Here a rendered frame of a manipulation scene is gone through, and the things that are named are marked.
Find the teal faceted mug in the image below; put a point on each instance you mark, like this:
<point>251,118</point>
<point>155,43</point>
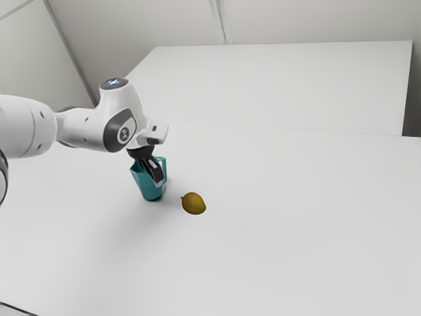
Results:
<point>148,187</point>

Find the yellow-green mango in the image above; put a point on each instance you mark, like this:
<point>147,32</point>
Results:
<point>194,204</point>

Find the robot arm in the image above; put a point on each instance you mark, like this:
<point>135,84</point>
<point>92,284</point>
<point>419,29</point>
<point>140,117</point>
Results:
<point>65,125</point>

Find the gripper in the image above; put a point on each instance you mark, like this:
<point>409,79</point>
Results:
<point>140,152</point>

